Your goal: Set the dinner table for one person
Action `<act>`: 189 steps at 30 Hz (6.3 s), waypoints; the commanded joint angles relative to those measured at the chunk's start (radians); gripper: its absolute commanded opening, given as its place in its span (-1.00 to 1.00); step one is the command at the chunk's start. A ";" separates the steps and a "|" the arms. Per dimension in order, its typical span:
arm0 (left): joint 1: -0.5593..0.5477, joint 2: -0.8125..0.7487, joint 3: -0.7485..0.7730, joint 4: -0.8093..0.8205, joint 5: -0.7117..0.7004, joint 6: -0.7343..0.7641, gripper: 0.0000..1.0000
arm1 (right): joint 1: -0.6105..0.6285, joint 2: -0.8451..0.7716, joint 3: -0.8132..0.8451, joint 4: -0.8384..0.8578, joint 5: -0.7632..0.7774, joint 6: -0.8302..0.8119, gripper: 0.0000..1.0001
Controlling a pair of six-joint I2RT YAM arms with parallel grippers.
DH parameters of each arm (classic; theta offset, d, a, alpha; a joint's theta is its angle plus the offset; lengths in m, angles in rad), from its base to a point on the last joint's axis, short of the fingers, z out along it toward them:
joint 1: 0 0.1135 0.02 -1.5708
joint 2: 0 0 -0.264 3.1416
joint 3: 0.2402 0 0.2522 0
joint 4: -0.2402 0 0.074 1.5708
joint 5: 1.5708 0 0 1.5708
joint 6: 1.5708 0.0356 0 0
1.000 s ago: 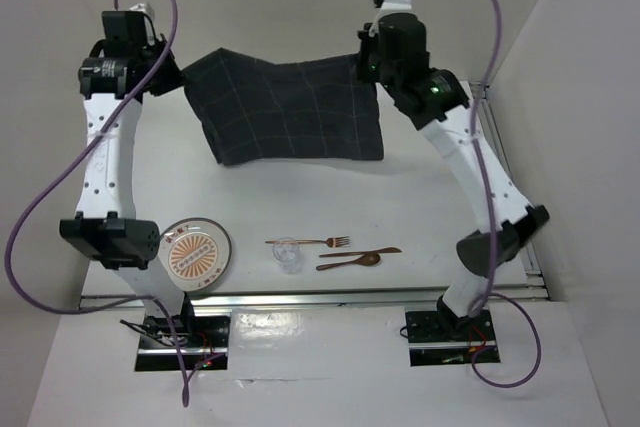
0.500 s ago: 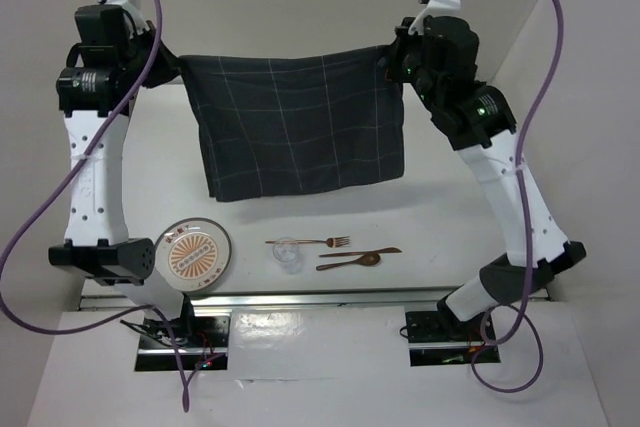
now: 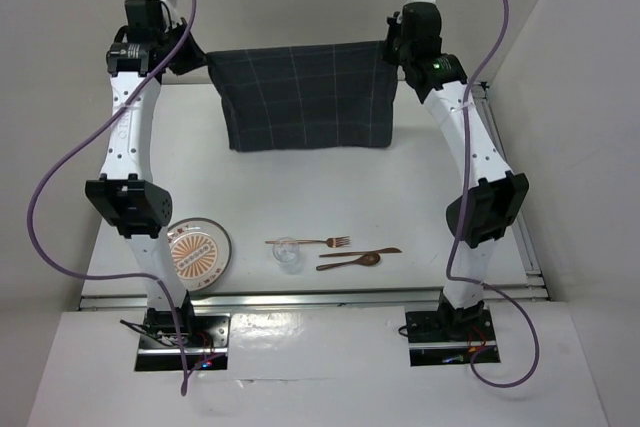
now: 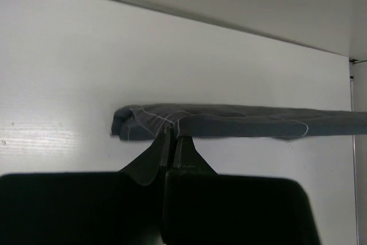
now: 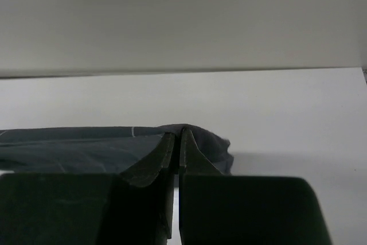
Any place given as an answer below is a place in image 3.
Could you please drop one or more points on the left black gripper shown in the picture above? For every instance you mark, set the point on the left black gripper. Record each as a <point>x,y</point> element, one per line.
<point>193,58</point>

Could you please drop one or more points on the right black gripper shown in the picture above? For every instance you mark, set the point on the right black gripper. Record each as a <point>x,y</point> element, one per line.
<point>395,26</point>

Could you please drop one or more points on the dark grey checked cloth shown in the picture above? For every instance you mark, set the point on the dark grey checked cloth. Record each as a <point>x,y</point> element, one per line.
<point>306,97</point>

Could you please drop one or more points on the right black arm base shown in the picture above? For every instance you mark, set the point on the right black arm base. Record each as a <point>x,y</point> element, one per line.
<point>430,344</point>

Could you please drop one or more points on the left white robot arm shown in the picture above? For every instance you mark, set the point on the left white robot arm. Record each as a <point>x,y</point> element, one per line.
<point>154,40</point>

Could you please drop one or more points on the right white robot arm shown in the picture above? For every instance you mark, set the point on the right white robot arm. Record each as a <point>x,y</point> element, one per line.
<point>442,86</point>

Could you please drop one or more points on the orange sunburst plate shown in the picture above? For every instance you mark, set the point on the orange sunburst plate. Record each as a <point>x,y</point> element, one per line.
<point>201,250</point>

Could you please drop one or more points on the copper knife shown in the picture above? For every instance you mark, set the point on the copper knife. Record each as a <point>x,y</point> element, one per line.
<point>388,250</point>

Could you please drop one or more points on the copper fork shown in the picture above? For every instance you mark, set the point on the copper fork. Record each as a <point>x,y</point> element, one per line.
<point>331,242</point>

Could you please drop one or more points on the copper spoon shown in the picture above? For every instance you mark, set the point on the copper spoon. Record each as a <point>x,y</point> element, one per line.
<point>367,260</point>

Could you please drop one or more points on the clear drinking glass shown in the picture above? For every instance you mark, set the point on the clear drinking glass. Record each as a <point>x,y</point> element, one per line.
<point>287,253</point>

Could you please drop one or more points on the front aluminium rail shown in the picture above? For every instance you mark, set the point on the front aluminium rail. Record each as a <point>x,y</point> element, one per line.
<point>535,290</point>

